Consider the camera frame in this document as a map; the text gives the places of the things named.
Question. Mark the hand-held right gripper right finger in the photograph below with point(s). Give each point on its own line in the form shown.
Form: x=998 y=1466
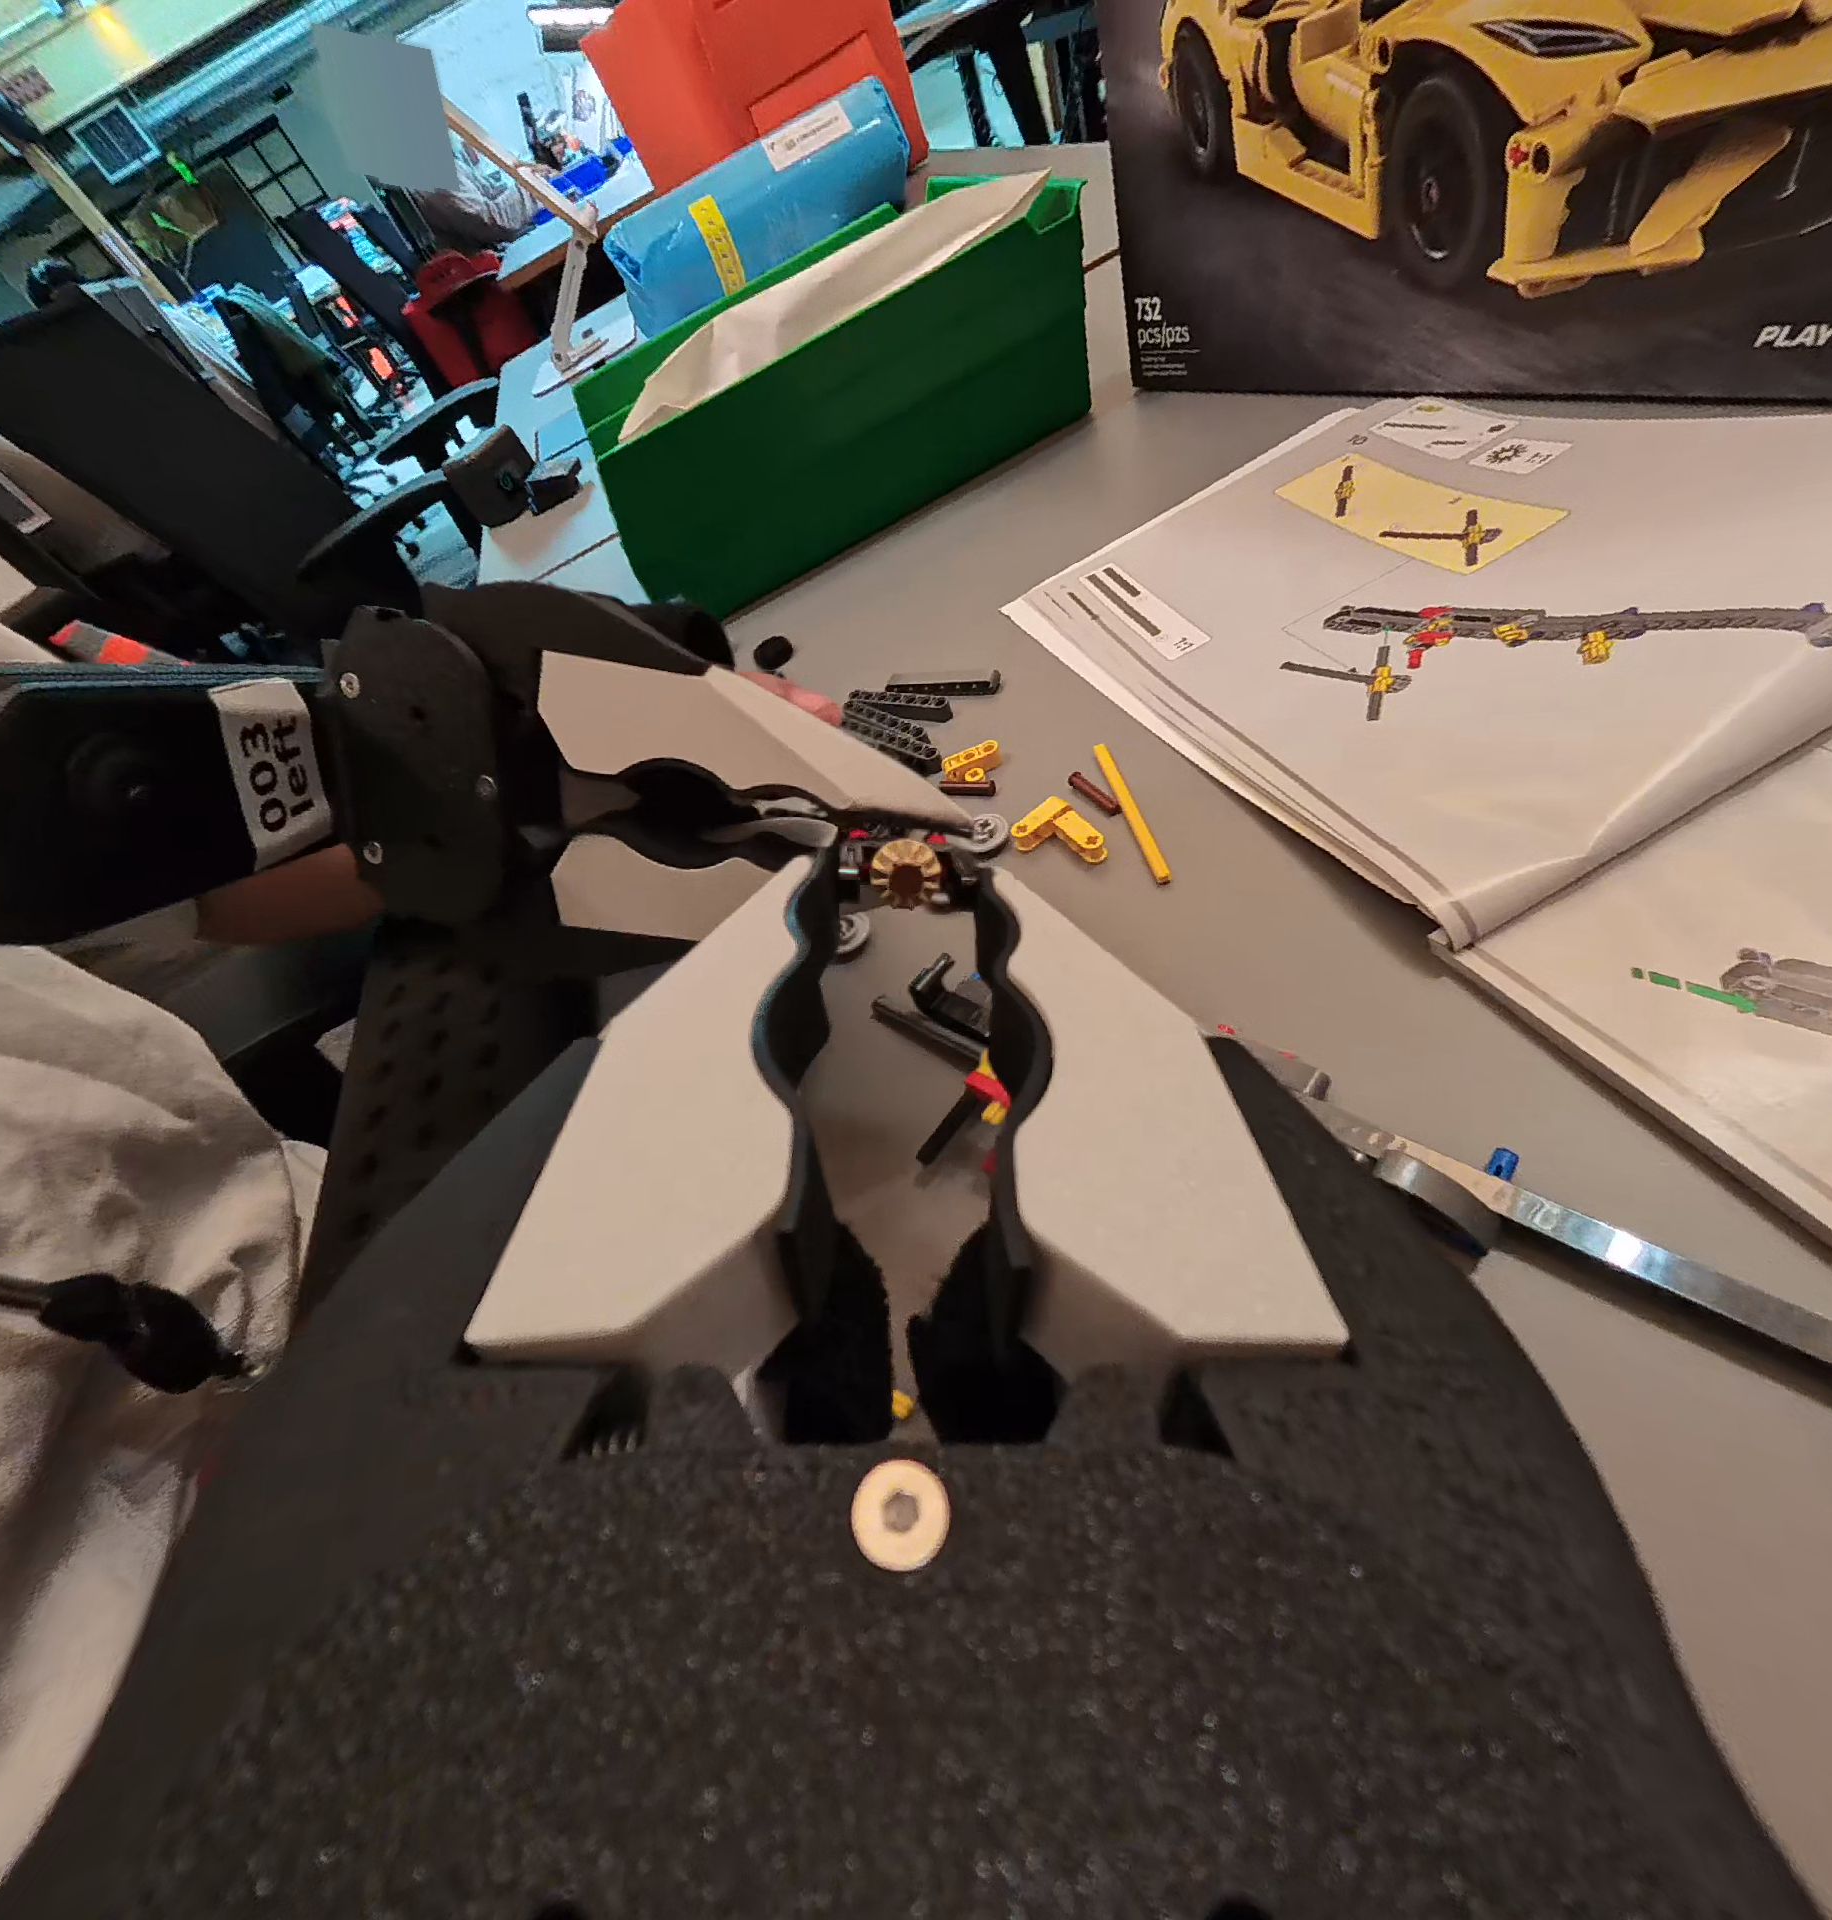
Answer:
x=1188 y=1200

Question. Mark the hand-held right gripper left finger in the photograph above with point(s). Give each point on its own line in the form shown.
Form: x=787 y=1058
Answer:
x=632 y=1200

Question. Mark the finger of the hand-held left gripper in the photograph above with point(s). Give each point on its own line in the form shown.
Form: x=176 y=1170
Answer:
x=647 y=900
x=706 y=719

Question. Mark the black lego fork red pins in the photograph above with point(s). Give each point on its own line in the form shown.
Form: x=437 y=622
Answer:
x=856 y=864

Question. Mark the tan lego gear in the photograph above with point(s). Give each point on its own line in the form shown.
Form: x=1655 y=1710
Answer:
x=904 y=873

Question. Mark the long grey lego beam assembly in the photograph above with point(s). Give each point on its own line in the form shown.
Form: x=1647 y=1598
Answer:
x=1607 y=1238

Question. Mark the grey lego wheel hub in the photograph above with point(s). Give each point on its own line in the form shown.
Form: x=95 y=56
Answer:
x=851 y=932
x=988 y=831

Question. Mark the short yellow lego beam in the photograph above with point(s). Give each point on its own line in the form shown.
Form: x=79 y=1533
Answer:
x=966 y=751

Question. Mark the yellow L-shaped lego beam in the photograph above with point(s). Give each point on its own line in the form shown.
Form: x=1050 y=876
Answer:
x=1059 y=831

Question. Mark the long yellow lego axle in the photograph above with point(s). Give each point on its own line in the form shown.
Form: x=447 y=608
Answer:
x=1128 y=808

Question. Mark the open lego instruction booklet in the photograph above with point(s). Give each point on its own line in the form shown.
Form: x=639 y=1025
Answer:
x=1531 y=751

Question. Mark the lego box yellow car picture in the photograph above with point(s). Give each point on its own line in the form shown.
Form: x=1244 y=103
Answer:
x=1305 y=299

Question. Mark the person's left hand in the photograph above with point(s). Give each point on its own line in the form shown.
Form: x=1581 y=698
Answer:
x=801 y=702

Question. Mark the orange reflective vest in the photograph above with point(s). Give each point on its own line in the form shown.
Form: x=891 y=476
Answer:
x=105 y=643

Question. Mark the pile of dark grey beams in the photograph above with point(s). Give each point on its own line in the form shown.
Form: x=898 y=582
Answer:
x=895 y=728

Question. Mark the green plastic bin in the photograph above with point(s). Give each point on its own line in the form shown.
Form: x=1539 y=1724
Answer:
x=856 y=434

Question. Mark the person's white shirt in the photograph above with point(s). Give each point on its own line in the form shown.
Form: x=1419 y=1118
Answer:
x=75 y=1123

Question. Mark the black office chair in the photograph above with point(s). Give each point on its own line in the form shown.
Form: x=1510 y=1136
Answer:
x=150 y=434

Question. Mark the white paper bag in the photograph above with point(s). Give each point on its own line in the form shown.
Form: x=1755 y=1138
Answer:
x=797 y=323

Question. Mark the wooden board document stand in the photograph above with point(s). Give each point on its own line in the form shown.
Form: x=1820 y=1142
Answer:
x=573 y=299

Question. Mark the blue plastic package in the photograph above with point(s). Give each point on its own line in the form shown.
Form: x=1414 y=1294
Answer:
x=765 y=208

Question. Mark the orange felt bag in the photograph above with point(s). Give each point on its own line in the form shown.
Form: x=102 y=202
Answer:
x=706 y=75

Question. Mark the black camera device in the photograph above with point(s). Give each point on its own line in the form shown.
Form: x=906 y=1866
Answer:
x=482 y=472

